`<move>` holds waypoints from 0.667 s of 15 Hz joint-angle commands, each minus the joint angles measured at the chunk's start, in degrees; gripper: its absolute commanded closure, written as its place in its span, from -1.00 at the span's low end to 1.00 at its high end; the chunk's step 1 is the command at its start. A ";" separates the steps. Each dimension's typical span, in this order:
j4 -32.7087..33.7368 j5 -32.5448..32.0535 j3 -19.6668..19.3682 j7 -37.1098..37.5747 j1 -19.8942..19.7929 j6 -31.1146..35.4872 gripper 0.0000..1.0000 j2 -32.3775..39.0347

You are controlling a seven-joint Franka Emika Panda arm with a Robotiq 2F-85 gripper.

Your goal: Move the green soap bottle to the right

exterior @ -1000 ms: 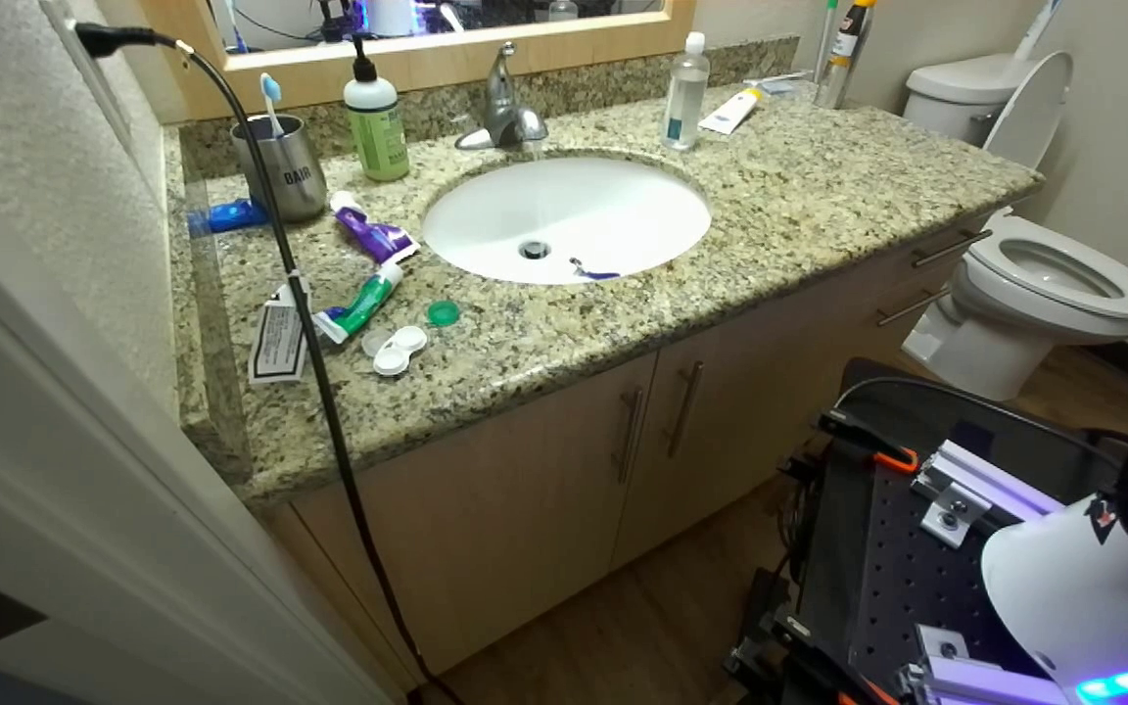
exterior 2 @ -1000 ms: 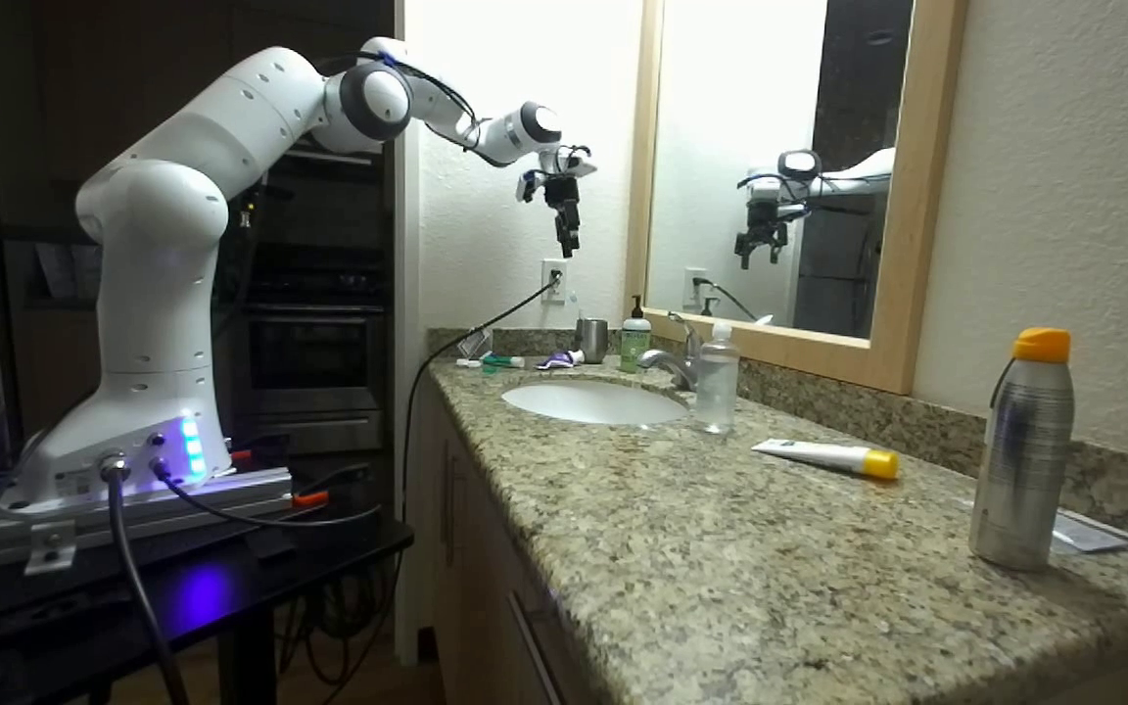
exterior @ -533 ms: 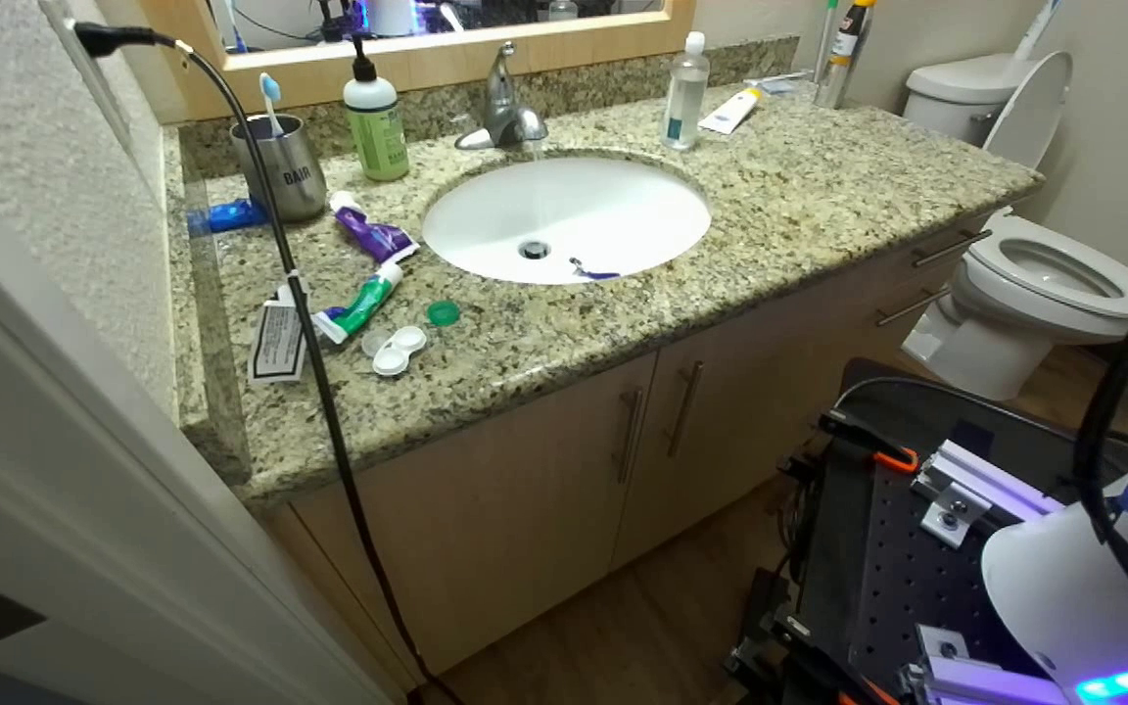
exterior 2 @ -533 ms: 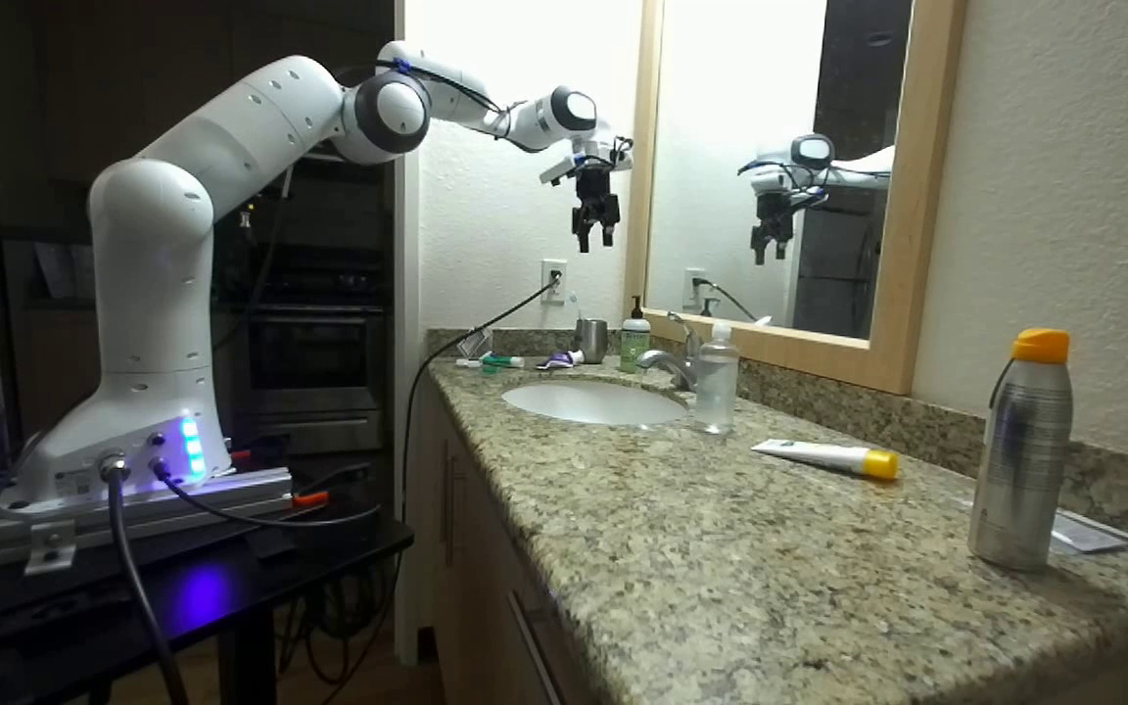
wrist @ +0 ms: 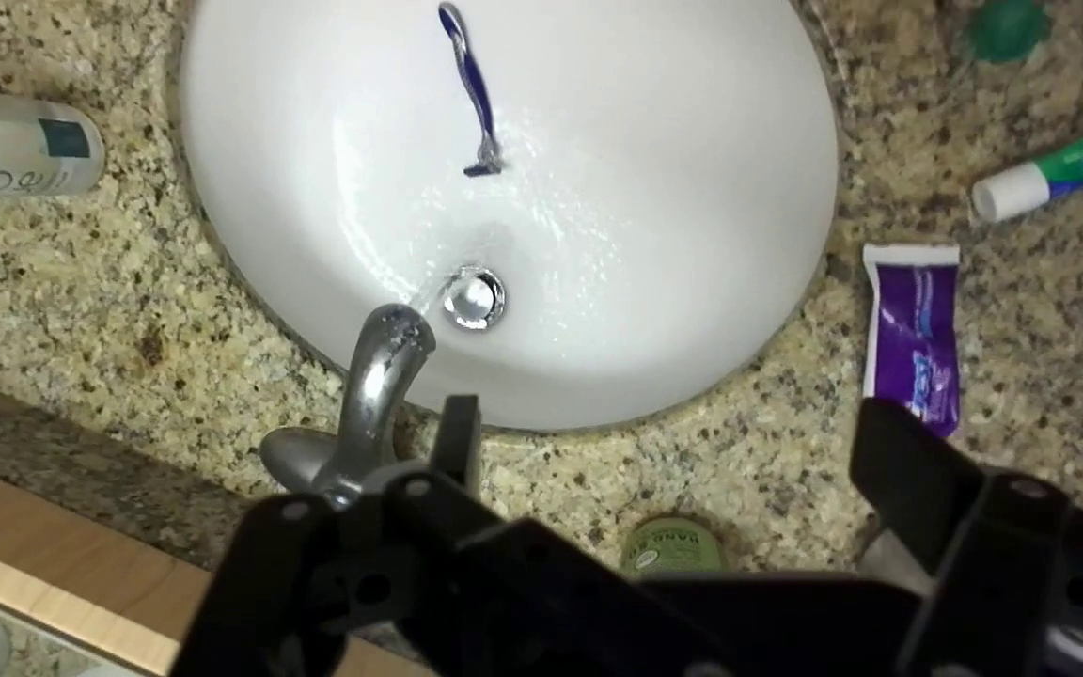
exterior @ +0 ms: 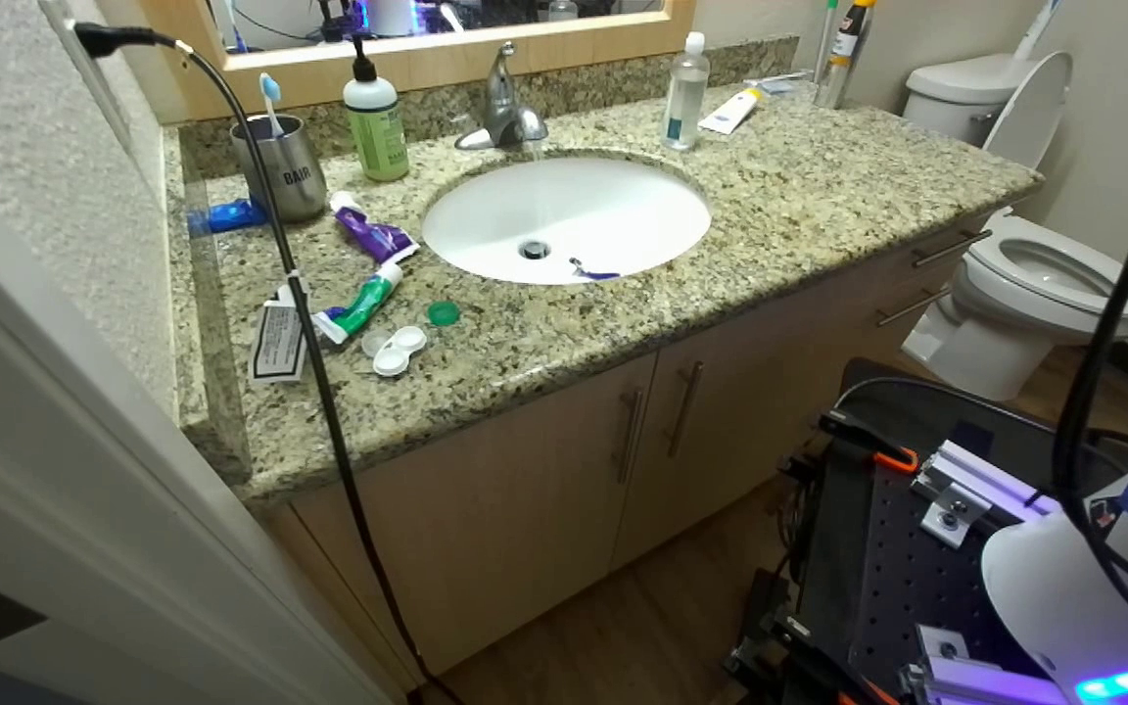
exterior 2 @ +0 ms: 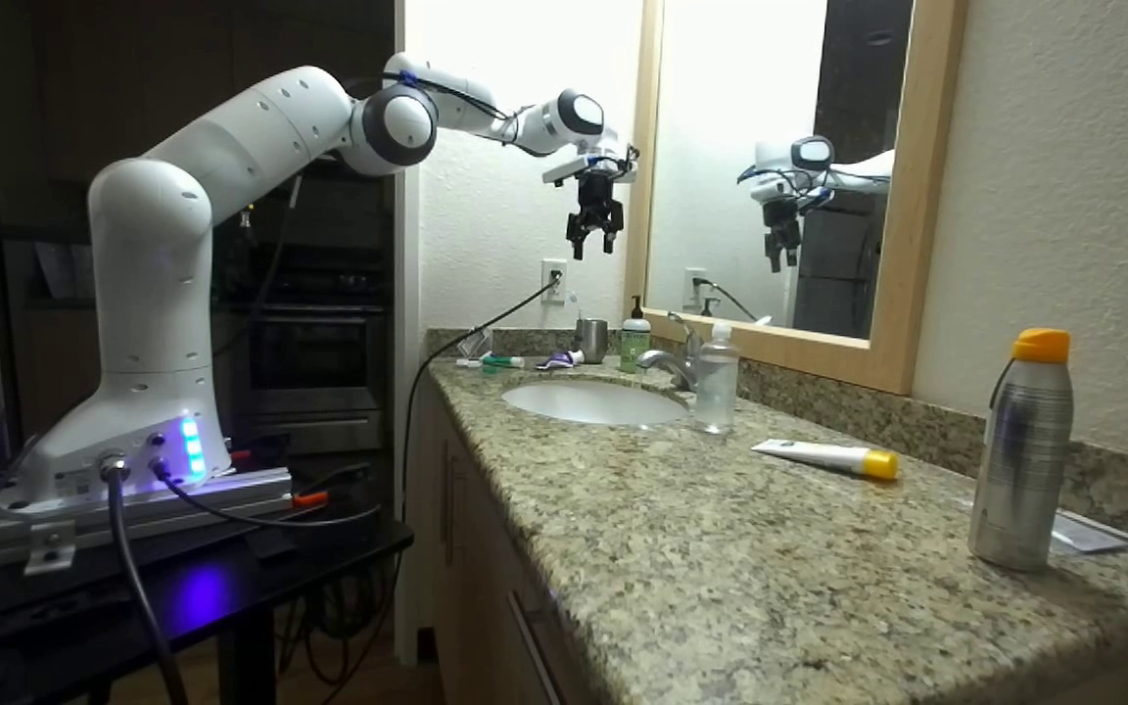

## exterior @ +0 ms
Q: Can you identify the green label spray bottle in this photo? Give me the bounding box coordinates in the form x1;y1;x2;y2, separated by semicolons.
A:
336;33;414;190

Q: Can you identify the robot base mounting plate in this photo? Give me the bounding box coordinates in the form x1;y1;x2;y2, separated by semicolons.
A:
905;437;1128;705

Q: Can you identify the clear plastic bottle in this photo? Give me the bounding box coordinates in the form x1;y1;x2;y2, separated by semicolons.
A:
657;27;712;157

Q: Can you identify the silver spray bottle orange cap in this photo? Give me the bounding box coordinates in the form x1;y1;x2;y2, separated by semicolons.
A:
811;0;877;113

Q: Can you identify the purple floss pick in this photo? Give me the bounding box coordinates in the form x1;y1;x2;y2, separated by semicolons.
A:
569;254;628;288

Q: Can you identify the white oval sink basin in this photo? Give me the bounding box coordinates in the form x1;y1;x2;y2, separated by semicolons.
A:
418;148;718;292

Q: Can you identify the wooden vanity cabinet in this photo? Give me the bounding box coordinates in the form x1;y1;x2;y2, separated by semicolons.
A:
247;208;1003;699

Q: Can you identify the white contact lens case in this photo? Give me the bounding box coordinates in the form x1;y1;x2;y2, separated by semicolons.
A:
363;320;433;384

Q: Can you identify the green toothpaste tube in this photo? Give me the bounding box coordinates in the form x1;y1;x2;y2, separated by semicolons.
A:
309;254;411;354

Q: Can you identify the purple toothpaste tube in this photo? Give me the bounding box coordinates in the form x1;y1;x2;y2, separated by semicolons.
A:
324;192;423;271

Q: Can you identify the chrome sink faucet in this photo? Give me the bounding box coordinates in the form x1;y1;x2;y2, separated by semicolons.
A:
456;38;552;157

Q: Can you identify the white tube yellow cap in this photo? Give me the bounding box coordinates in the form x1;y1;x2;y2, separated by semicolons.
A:
699;84;768;143

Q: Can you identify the orange black clamp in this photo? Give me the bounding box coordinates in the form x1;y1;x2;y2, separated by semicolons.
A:
815;409;924;480

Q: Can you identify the metal toothbrush cup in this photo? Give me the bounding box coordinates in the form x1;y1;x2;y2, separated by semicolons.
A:
231;113;334;222

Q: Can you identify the blue plastic object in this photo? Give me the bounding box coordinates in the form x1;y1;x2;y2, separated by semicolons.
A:
187;196;270;238

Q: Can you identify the black robot cart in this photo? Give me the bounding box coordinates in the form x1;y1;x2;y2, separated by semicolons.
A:
730;357;1128;705

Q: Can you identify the blue white toothbrush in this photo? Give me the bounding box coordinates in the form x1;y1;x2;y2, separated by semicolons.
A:
256;71;290;143

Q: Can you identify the white toilet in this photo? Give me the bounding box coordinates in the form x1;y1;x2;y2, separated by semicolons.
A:
898;0;1128;409

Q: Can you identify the metal cabinet door handle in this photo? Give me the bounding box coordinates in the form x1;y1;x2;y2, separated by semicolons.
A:
661;357;706;463
607;379;645;481

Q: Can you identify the black power cable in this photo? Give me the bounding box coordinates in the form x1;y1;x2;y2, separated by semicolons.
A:
71;15;467;705

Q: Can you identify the wood framed wall mirror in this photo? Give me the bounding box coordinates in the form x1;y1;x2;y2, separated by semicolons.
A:
129;0;702;124

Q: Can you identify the metal drawer handle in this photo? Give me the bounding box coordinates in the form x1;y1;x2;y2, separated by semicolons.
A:
870;288;940;335

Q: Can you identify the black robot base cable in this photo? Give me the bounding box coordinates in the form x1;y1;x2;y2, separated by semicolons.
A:
1050;124;1128;662

